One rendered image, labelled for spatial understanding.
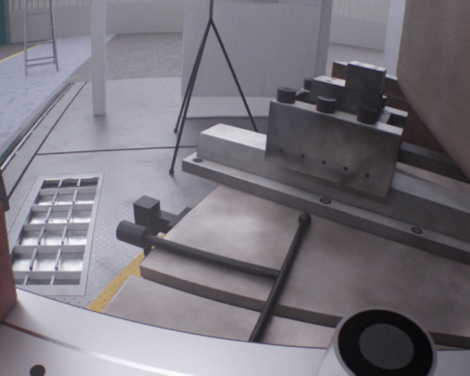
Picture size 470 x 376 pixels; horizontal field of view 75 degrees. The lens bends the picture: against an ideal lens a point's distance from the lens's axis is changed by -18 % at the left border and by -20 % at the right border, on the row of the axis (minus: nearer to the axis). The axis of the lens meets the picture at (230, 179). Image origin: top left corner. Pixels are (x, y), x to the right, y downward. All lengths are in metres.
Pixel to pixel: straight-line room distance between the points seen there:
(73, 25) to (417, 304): 13.47
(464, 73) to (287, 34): 3.02
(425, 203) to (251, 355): 1.01
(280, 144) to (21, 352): 1.03
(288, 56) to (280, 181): 2.19
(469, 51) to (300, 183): 1.02
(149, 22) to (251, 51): 10.37
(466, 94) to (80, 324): 0.46
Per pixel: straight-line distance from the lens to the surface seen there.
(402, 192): 1.27
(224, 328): 0.86
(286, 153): 1.22
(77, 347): 0.37
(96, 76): 3.30
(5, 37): 14.31
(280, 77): 3.43
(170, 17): 13.50
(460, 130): 0.40
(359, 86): 1.21
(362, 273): 1.08
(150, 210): 1.24
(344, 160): 1.16
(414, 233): 1.26
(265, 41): 3.33
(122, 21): 13.52
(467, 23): 0.43
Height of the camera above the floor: 0.97
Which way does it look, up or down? 27 degrees down
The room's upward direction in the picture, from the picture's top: 4 degrees clockwise
